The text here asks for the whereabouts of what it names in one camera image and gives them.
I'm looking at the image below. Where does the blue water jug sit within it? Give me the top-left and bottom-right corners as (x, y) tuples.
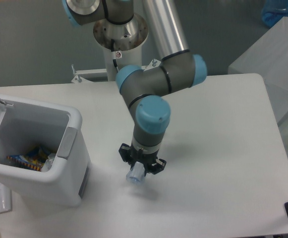
(261, 0), (288, 28)

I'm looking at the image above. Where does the clear plastic water bottle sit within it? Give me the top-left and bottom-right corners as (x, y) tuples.
(126, 162), (145, 185)

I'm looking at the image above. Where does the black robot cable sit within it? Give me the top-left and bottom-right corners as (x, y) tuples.
(110, 38), (121, 72)

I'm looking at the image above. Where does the clear plastic wrapper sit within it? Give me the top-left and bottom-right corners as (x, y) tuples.
(41, 153), (56, 173)

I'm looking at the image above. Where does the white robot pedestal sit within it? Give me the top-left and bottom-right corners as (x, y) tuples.
(93, 13), (148, 81)

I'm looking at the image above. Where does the white trash can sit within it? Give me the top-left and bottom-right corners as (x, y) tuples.
(0, 97), (90, 206)

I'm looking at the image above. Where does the white pedestal base bracket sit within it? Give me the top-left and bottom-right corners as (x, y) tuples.
(71, 59), (161, 83)

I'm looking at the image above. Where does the translucent plastic box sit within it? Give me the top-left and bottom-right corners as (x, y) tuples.
(228, 17), (288, 157)

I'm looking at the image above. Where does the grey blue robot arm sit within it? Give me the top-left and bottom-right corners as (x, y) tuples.
(62, 0), (207, 179)

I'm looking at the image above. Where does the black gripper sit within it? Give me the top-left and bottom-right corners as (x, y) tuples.
(118, 143), (167, 175)

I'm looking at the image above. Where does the colourful snack wrapper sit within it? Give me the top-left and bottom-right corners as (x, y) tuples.
(6, 145), (53, 172)

